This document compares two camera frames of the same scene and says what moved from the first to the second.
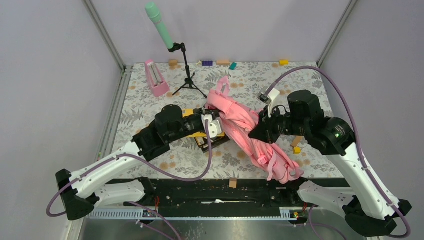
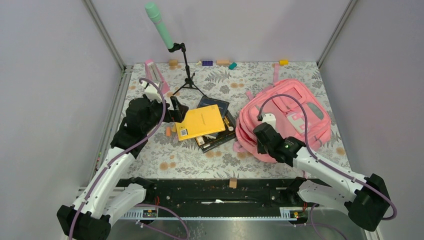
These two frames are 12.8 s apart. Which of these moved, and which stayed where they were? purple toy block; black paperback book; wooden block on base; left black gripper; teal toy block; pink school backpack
Moved: pink school backpack; left black gripper
Stayed: purple toy block; teal toy block; black paperback book; wooden block on base
